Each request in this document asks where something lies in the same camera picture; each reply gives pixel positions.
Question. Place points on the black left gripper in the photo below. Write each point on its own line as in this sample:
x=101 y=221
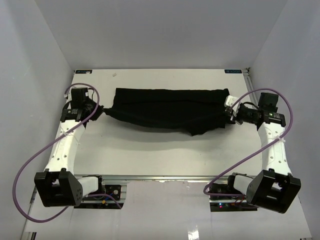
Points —
x=95 y=111

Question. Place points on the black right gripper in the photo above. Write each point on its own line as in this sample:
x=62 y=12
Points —
x=238 y=114

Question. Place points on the black t-shirt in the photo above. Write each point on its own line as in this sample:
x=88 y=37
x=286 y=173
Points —
x=193 y=111

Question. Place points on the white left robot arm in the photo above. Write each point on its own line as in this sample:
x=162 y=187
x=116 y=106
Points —
x=57 y=185

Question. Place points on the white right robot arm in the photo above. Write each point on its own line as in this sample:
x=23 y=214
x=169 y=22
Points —
x=274 y=188

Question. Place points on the left black table label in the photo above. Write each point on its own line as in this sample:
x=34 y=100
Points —
x=83 y=71

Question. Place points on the black table label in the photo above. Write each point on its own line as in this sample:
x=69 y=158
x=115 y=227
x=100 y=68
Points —
x=83 y=71
x=233 y=71

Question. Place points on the right black table label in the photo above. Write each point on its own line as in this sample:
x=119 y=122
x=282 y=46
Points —
x=233 y=71

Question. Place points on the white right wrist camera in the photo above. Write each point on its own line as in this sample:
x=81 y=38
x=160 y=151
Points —
x=232 y=105

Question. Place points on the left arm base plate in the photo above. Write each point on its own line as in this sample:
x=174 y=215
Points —
x=108 y=197

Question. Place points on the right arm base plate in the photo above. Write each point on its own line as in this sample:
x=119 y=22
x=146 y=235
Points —
x=227 y=203

